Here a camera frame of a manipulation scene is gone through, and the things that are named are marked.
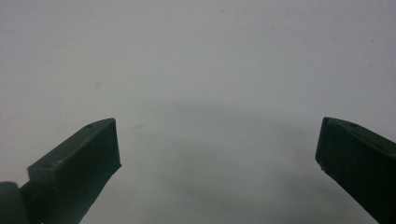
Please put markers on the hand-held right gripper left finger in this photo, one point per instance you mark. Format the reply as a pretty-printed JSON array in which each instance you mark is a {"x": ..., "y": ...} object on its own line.
[{"x": 77, "y": 168}]

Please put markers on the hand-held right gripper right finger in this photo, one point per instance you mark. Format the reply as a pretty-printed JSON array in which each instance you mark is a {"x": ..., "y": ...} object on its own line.
[{"x": 358, "y": 161}]

